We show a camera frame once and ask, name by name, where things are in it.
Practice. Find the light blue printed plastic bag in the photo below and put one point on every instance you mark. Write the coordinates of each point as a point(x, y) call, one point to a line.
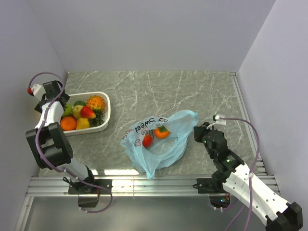
point(163, 152)

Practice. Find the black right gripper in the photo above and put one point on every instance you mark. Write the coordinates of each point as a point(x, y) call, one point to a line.
point(199, 130)

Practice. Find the aluminium side rail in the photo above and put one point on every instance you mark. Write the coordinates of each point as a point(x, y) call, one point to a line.
point(251, 136)

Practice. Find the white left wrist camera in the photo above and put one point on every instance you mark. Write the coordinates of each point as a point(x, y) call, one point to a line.
point(36, 91)

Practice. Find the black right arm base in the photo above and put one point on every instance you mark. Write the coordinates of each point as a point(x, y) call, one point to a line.
point(212, 185)

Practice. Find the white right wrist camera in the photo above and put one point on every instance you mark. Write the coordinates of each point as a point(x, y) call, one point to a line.
point(217, 122)

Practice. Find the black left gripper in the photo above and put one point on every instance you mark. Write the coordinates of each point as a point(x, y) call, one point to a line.
point(37, 108)

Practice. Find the black box under rail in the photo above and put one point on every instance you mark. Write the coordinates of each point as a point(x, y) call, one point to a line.
point(87, 202)

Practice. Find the yellow lemon fruit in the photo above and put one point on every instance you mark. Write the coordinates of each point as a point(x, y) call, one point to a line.
point(76, 111)

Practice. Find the orange pineapple fruit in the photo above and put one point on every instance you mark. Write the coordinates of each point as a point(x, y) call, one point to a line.
point(97, 104)

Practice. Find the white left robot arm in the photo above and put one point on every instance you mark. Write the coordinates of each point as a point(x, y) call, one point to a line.
point(48, 143)

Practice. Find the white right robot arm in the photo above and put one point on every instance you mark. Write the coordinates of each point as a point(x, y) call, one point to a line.
point(234, 176)

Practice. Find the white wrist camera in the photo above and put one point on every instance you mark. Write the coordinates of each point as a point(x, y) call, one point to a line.
point(36, 91)
point(217, 122)

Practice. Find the orange round fruit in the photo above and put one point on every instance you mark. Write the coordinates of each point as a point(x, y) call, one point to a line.
point(68, 123)

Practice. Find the green apple fruit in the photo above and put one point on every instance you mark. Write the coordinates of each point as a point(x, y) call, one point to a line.
point(67, 111)

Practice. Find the yellow bell pepper fruit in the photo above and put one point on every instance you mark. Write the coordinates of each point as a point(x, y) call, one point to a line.
point(82, 123)

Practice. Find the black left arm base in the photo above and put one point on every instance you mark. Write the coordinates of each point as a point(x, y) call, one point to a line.
point(104, 188)

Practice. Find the dark green lime fruit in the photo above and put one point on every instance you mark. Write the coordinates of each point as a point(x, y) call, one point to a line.
point(80, 103)

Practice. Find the aluminium front rail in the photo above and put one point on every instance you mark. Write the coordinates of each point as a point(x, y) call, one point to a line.
point(166, 203)

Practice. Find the orange persimmon fruit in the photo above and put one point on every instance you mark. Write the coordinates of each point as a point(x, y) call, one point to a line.
point(161, 132)

